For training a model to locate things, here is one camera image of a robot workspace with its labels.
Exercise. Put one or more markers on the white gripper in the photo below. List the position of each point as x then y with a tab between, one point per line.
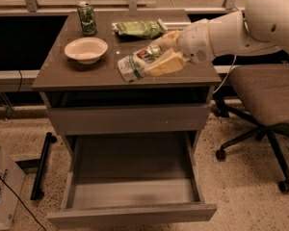
194	42

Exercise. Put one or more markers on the silver 7up can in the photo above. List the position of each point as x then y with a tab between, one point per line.
132	67

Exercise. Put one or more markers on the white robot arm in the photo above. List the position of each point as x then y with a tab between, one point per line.
261	28

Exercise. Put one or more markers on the green soda can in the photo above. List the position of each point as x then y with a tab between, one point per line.
87	18

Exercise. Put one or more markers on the closed grey top drawer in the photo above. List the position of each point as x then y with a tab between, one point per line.
128	119

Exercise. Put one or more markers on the open grey middle drawer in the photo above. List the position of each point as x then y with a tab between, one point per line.
131	179

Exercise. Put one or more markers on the green chip bag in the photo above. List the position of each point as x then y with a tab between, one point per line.
141	29

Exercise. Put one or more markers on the white bowl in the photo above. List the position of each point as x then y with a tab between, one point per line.
86	50

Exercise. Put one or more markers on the grey office chair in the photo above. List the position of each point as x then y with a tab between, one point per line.
263	89

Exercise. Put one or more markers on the black metal bar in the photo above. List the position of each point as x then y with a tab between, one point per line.
37	192

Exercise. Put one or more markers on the cardboard box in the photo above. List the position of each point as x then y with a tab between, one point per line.
10	174

